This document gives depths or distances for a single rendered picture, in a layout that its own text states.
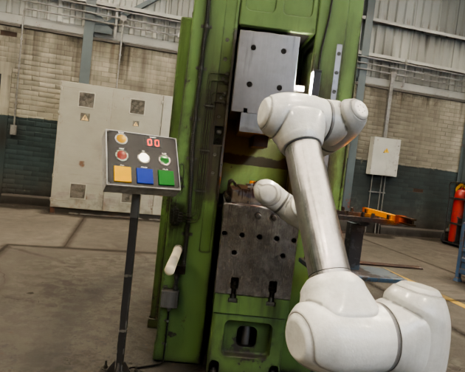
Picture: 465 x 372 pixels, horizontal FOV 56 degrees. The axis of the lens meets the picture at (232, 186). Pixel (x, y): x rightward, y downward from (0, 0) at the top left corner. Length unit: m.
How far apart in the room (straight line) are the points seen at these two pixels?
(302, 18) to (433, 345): 1.80
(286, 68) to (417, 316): 1.48
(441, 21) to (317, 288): 9.93
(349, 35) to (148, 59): 5.96
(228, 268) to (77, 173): 5.44
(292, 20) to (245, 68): 0.40
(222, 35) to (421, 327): 1.77
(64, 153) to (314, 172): 6.46
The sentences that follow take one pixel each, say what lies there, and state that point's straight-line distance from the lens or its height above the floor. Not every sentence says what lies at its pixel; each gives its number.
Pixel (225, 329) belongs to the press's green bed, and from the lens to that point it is 2.32.
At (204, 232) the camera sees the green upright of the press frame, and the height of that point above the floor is 0.72.
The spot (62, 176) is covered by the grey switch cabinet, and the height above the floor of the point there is 0.60.
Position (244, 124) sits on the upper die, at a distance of 2.18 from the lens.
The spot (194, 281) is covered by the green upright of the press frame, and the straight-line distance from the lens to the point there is 2.40.
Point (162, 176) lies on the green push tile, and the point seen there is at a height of 1.02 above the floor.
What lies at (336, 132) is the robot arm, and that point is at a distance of 1.30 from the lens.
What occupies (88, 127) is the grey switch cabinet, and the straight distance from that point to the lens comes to 7.36.
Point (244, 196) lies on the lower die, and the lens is 2.18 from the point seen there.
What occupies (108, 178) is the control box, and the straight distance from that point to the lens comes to 1.95.
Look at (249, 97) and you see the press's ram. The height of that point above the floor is 1.44.
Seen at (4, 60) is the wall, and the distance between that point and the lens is 8.34.
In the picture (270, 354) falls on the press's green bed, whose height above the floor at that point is 0.18.
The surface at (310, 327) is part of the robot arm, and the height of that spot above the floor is 0.79.
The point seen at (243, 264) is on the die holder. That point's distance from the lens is 2.17.
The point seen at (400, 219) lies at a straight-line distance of 1.97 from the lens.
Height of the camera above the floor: 1.11
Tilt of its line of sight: 3 degrees down
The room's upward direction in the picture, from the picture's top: 6 degrees clockwise
